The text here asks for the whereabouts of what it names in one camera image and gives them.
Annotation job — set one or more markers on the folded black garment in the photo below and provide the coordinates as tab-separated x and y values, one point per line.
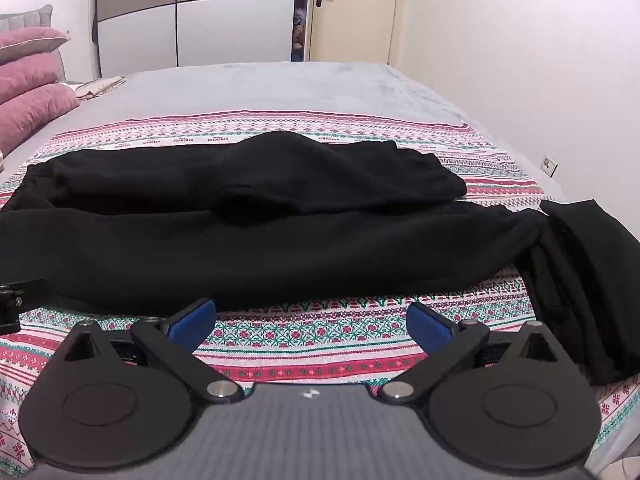
585	280

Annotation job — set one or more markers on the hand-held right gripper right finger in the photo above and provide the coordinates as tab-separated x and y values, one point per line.
426	323

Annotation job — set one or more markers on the patterned red green blanket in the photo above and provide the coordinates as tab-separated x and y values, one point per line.
305	332

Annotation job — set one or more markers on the grey bed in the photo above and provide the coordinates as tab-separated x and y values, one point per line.
280	85

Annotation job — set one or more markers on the black pants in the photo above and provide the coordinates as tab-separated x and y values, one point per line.
260	240

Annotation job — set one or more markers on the beige folded cloth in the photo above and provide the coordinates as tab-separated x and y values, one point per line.
100	86

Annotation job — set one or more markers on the narrow dark shelf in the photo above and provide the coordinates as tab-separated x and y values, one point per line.
300	15

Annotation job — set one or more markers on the cream door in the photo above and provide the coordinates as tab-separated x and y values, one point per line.
355	15

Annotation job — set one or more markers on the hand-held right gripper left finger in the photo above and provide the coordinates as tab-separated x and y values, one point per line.
192	323

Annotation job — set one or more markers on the wall socket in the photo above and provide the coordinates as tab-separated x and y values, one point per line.
550	165

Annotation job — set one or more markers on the pink pillow with white piping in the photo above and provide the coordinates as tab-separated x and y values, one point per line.
30	42

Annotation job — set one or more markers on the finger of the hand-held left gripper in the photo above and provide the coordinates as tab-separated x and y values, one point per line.
22	305

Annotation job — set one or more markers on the white and grey wardrobe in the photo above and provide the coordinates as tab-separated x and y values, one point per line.
200	25

